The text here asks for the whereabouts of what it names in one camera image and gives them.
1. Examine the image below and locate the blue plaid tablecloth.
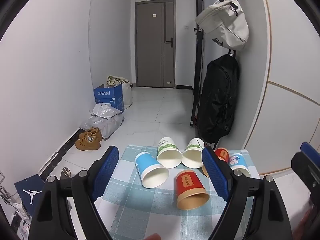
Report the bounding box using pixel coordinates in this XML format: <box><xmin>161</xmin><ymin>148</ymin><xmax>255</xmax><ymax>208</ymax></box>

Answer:
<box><xmin>96</xmin><ymin>144</ymin><xmax>261</xmax><ymax>240</ymax></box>

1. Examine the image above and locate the large grey plastic parcel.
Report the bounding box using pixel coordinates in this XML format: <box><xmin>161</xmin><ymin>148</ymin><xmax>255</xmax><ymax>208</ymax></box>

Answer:
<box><xmin>79</xmin><ymin>115</ymin><xmax>125</xmax><ymax>141</ymax></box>

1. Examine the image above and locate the large red paper cup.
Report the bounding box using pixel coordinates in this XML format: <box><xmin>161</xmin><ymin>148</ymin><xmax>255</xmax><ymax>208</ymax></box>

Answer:
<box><xmin>174</xmin><ymin>170</ymin><xmax>210</xmax><ymax>210</ymax></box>

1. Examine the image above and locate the grey door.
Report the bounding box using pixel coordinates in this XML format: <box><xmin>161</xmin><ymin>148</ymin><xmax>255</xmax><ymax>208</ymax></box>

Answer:
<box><xmin>135</xmin><ymin>0</ymin><xmax>176</xmax><ymax>89</ymax></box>

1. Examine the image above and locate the small grey plastic parcel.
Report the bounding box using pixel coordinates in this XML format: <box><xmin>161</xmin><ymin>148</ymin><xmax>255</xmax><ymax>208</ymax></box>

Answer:
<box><xmin>90</xmin><ymin>103</ymin><xmax>122</xmax><ymax>120</ymax></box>

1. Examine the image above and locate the white power strip with cables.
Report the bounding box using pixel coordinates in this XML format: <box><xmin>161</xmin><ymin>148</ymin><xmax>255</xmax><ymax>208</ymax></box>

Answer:
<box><xmin>0</xmin><ymin>171</ymin><xmax>32</xmax><ymax>234</ymax></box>

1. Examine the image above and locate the blue cardboard box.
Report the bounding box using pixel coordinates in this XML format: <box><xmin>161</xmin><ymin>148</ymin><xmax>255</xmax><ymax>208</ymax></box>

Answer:
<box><xmin>94</xmin><ymin>83</ymin><xmax>125</xmax><ymax>113</ymax></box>

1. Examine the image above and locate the black folded metal frame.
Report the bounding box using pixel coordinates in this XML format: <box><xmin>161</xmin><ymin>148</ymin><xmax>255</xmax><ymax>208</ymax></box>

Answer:
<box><xmin>190</xmin><ymin>0</ymin><xmax>208</xmax><ymax>128</ymax></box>

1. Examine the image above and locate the small red paper cup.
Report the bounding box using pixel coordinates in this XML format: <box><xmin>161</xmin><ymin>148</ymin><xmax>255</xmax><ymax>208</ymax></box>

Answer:
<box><xmin>202</xmin><ymin>148</ymin><xmax>230</xmax><ymax>178</ymax></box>

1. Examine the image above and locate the dark blue shoe box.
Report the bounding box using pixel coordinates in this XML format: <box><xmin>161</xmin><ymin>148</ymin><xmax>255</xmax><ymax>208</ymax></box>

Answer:
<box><xmin>14</xmin><ymin>175</ymin><xmax>73</xmax><ymax>217</ymax></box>

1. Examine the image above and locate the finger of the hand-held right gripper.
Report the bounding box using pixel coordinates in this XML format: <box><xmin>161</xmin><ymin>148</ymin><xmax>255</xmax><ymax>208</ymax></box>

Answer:
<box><xmin>291</xmin><ymin>142</ymin><xmax>320</xmax><ymax>200</ymax></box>

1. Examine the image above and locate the brown shoe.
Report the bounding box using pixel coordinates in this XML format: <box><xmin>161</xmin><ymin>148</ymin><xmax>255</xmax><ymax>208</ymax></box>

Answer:
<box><xmin>79</xmin><ymin>127</ymin><xmax>104</xmax><ymax>143</ymax></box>
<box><xmin>75</xmin><ymin>136</ymin><xmax>101</xmax><ymax>151</ymax></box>

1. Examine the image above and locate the white wardrobe with gold trim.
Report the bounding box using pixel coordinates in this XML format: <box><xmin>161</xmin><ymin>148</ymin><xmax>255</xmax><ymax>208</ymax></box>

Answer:
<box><xmin>244</xmin><ymin>0</ymin><xmax>320</xmax><ymax>176</ymax></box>

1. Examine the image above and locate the beige canvas bag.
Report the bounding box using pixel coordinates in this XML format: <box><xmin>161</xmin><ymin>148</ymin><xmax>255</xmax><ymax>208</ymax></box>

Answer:
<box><xmin>195</xmin><ymin>0</ymin><xmax>250</xmax><ymax>52</ymax></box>

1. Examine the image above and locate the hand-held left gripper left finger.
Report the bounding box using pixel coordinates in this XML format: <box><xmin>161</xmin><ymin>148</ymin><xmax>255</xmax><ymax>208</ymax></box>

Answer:
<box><xmin>29</xmin><ymin>145</ymin><xmax>119</xmax><ymax>240</ymax></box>

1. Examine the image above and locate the white green paper cup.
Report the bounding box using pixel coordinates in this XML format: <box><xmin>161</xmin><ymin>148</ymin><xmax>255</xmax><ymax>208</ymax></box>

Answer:
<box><xmin>182</xmin><ymin>138</ymin><xmax>206</xmax><ymax>169</ymax></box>
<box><xmin>156</xmin><ymin>137</ymin><xmax>183</xmax><ymax>169</ymax></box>

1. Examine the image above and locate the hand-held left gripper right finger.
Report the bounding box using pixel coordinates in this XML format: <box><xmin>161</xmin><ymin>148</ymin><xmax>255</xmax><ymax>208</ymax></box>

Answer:
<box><xmin>202</xmin><ymin>147</ymin><xmax>293</xmax><ymax>240</ymax></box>

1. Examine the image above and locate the light blue pink paper cup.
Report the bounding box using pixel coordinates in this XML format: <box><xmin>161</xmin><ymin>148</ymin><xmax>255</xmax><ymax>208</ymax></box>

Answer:
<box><xmin>228</xmin><ymin>152</ymin><xmax>251</xmax><ymax>178</ymax></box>

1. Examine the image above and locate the black backpack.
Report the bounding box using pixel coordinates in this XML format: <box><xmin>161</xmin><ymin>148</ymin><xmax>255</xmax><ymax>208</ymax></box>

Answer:
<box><xmin>197</xmin><ymin>49</ymin><xmax>240</xmax><ymax>145</ymax></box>

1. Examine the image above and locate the white tote bag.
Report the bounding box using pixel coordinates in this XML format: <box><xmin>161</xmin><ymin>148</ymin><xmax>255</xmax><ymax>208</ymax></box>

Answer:
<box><xmin>107</xmin><ymin>75</ymin><xmax>133</xmax><ymax>110</ymax></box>

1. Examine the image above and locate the person's right hand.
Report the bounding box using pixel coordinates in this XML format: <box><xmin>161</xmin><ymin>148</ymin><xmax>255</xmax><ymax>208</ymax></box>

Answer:
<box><xmin>292</xmin><ymin>210</ymin><xmax>313</xmax><ymax>240</ymax></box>

